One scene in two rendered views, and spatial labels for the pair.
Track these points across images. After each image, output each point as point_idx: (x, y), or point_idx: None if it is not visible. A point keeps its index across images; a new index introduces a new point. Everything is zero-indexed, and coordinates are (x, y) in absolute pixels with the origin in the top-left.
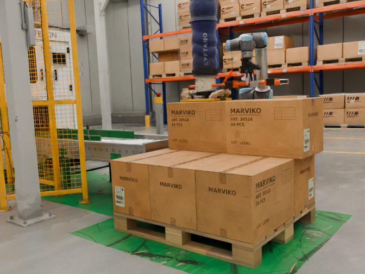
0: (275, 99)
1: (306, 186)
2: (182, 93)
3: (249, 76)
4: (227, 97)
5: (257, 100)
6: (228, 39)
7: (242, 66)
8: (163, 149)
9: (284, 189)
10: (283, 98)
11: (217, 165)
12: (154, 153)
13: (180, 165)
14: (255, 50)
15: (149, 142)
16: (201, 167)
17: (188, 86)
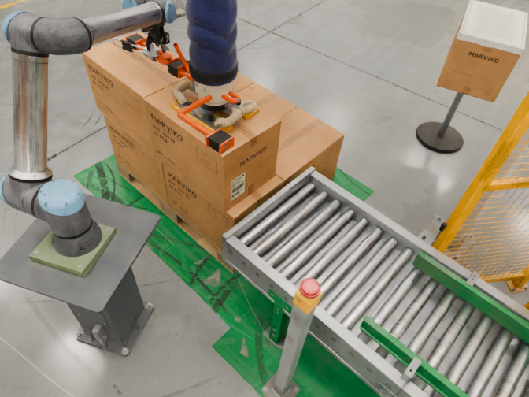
0: (134, 64)
1: None
2: (255, 102)
3: (153, 49)
4: (178, 102)
5: (172, 51)
6: (168, 0)
7: (164, 32)
8: (283, 174)
9: None
10: (116, 70)
11: (233, 87)
12: (294, 156)
13: (266, 94)
14: (47, 63)
15: (305, 170)
16: (249, 84)
17: (234, 139)
